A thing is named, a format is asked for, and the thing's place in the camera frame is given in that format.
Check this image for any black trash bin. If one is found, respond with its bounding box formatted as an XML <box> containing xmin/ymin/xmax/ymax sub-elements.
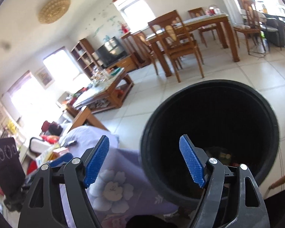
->
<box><xmin>140</xmin><ymin>79</ymin><xmax>279</xmax><ymax>208</ymax></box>

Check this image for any red pillow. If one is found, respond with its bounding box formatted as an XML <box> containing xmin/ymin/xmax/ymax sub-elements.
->
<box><xmin>40</xmin><ymin>135</ymin><xmax>59</xmax><ymax>145</ymax></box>

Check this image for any wooden sofa with cushions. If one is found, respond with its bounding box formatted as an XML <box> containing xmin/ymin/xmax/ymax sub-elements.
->
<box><xmin>28</xmin><ymin>105</ymin><xmax>110</xmax><ymax>160</ymax></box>

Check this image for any purple floral tablecloth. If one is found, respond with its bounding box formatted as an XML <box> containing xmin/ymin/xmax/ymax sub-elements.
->
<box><xmin>59</xmin><ymin>126</ymin><xmax>178</xmax><ymax>227</ymax></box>

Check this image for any framed sunflower painting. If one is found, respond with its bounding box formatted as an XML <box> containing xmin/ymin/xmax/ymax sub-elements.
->
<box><xmin>35</xmin><ymin>66</ymin><xmax>54</xmax><ymax>89</ymax></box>

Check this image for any wooden coffee table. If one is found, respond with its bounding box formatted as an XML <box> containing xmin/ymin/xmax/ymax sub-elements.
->
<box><xmin>66</xmin><ymin>68</ymin><xmax>134</xmax><ymax>117</ymax></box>

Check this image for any wooden bookshelf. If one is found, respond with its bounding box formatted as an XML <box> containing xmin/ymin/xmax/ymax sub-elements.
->
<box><xmin>71</xmin><ymin>38</ymin><xmax>102</xmax><ymax>78</ymax></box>

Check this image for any black flat television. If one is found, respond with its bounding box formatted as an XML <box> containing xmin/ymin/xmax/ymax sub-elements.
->
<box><xmin>96</xmin><ymin>36</ymin><xmax>128</xmax><ymax>68</ymax></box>

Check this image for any wooden dining chair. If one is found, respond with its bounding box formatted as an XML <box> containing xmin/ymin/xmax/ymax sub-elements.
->
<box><xmin>148</xmin><ymin>10</ymin><xmax>204</xmax><ymax>82</ymax></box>

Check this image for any tall wooden plant stand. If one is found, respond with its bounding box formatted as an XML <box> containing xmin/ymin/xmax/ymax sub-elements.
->
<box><xmin>120</xmin><ymin>32</ymin><xmax>150</xmax><ymax>68</ymax></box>

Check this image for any wooden dining table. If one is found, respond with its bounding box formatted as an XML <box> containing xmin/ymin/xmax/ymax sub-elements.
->
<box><xmin>146</xmin><ymin>13</ymin><xmax>241</xmax><ymax>78</ymax></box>

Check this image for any gold ceiling lamp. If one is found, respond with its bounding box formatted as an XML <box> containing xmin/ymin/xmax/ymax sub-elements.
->
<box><xmin>38</xmin><ymin>0</ymin><xmax>71</xmax><ymax>24</ymax></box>

